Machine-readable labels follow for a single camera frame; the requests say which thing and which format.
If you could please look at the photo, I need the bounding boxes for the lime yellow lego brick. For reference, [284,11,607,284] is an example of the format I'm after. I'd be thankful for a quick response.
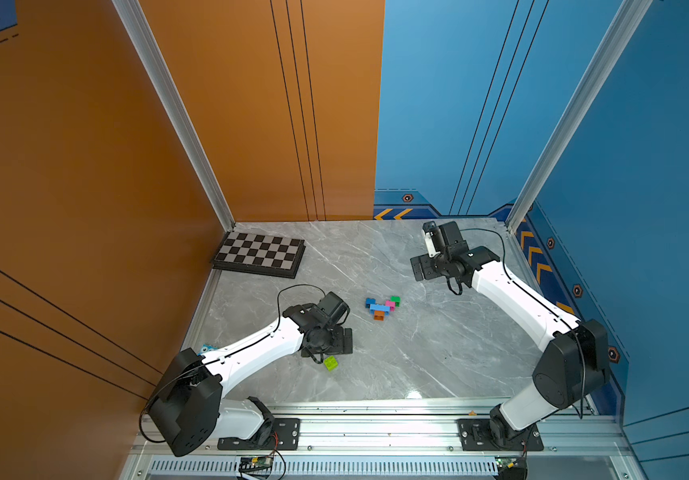
[324,356,338,371]

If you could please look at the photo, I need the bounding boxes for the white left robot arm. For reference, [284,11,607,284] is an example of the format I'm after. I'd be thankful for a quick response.
[142,307,353,457]

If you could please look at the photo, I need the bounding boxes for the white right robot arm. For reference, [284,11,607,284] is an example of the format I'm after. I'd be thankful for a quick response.
[410,247,610,450]

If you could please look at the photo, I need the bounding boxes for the black white checkerboard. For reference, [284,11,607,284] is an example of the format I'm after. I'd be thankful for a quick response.
[212,231,306,279]

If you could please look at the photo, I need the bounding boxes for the left circuit board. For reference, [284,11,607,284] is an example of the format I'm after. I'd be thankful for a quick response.
[236,456,274,479]

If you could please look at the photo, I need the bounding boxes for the circuit board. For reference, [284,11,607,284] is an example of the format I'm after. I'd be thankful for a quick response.
[495,457,528,480]
[236,456,274,479]

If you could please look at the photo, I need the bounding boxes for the right circuit board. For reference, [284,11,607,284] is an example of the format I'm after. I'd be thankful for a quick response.
[495,457,528,480]

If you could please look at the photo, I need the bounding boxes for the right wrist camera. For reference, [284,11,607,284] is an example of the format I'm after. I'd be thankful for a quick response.
[422,221,469,259]

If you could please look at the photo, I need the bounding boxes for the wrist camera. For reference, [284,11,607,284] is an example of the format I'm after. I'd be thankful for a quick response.
[422,221,469,259]
[312,292,350,329]

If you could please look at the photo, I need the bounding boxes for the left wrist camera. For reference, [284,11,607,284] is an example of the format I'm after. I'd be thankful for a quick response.
[312,292,350,329]

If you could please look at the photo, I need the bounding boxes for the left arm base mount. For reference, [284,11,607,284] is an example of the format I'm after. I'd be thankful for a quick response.
[218,418,302,452]

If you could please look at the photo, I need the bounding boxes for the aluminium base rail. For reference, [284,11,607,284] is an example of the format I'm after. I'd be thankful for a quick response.
[115,395,651,480]

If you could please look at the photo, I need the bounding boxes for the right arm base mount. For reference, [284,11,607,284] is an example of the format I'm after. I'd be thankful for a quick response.
[456,416,544,453]

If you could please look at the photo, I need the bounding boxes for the aluminium corner post right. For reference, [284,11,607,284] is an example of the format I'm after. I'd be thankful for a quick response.
[505,0,652,233]

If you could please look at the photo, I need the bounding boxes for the aluminium corner post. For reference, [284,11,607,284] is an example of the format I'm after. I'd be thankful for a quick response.
[112,0,236,231]
[505,0,652,233]

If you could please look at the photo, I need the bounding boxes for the aluminium corner post left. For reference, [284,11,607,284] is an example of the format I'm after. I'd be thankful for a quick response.
[112,0,236,231]

